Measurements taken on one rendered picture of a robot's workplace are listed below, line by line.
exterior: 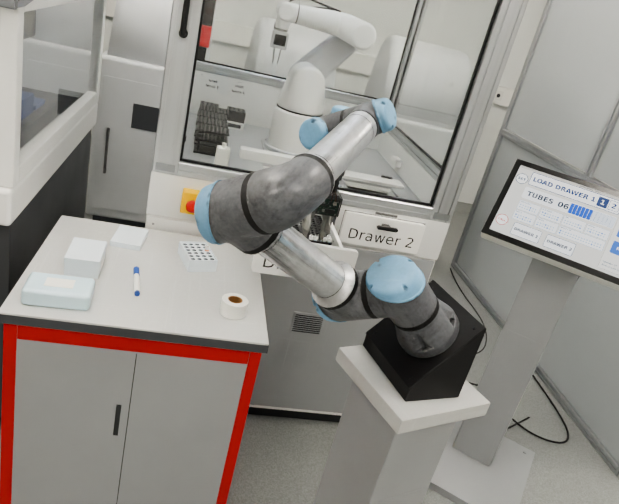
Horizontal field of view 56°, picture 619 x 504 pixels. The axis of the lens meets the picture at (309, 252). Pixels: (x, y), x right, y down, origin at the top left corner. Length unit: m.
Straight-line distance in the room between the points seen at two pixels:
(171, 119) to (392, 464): 1.16
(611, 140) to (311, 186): 2.42
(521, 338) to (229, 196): 1.48
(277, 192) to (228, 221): 0.11
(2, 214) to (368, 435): 1.12
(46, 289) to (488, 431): 1.71
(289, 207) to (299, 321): 1.18
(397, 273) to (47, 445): 1.00
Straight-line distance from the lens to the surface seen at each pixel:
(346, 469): 1.65
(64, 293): 1.47
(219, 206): 1.05
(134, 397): 1.57
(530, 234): 2.07
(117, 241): 1.80
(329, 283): 1.27
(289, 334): 2.17
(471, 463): 2.53
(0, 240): 1.88
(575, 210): 2.13
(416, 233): 2.05
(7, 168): 1.74
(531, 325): 2.25
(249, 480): 2.18
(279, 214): 0.99
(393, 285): 1.26
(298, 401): 2.36
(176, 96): 1.83
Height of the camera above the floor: 1.55
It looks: 23 degrees down
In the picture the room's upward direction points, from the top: 14 degrees clockwise
